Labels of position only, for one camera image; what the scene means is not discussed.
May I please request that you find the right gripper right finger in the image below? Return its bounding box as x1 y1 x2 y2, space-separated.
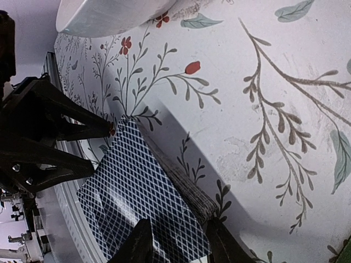
206 219 255 263

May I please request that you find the round green poker mat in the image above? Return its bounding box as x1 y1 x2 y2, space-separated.
336 247 351 263

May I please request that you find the white ceramic bowl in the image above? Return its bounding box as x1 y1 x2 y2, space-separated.
55 0 176 38

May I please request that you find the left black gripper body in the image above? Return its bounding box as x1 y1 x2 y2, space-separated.
1 77 36 193

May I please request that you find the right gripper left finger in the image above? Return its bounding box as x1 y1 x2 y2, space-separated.
107 219 153 263

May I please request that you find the floral tablecloth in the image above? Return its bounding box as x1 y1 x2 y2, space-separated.
55 1 350 262

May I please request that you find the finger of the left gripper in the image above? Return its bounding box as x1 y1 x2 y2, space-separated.
1 136 94 193
30 79 110 141

